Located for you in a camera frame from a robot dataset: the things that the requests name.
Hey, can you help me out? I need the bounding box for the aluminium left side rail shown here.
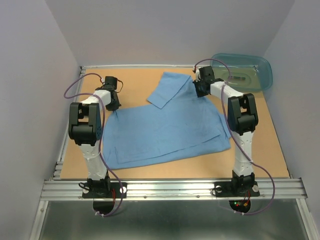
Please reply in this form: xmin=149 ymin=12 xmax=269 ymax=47
xmin=51 ymin=66 xmax=87 ymax=181

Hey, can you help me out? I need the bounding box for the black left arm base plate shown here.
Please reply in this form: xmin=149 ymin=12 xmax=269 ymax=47
xmin=78 ymin=181 xmax=127 ymax=199

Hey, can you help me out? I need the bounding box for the aluminium rail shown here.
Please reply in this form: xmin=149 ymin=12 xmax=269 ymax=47
xmin=40 ymin=178 xmax=308 ymax=201
xmin=51 ymin=66 xmax=87 ymax=181

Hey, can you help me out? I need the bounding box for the teal plastic bin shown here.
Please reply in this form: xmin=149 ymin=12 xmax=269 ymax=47
xmin=210 ymin=53 xmax=273 ymax=93

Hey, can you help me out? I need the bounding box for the aluminium front rail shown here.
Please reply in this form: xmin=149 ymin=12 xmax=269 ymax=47
xmin=40 ymin=178 xmax=308 ymax=201

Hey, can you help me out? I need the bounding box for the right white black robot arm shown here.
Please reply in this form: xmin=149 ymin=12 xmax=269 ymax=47
xmin=193 ymin=66 xmax=260 ymax=198

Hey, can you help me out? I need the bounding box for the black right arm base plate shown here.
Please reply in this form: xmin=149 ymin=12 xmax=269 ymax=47
xmin=211 ymin=181 xmax=260 ymax=198

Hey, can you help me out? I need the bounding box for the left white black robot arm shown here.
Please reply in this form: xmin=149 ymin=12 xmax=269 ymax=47
xmin=68 ymin=76 xmax=121 ymax=198

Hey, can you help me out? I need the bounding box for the light blue shirt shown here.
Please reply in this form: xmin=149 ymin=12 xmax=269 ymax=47
xmin=102 ymin=72 xmax=231 ymax=170

